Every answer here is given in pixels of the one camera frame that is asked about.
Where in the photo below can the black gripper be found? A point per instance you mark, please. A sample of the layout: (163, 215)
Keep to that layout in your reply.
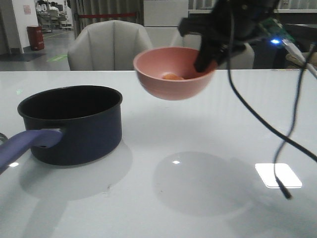
(238, 18)

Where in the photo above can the pink bowl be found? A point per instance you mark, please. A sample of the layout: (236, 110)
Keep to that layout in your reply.
(152, 64)

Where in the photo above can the orange ham slice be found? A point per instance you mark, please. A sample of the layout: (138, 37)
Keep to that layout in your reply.
(171, 76)

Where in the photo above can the right beige chair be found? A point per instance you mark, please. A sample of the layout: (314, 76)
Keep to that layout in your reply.
(244, 60)

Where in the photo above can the beige chair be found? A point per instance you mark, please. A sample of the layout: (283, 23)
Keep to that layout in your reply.
(244, 60)
(108, 45)

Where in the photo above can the white cabinet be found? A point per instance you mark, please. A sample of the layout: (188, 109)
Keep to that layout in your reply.
(161, 18)

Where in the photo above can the green circuit board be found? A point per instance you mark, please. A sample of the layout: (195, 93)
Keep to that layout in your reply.
(275, 32)

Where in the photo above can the olive cushion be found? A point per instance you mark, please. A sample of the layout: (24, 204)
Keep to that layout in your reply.
(293, 63)

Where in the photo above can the left beige chair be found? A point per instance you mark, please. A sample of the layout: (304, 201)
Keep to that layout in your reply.
(108, 45)

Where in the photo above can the dark blue saucepan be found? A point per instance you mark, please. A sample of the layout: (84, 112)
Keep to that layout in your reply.
(67, 126)

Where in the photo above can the red trash bin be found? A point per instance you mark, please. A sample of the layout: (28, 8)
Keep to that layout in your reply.
(35, 37)

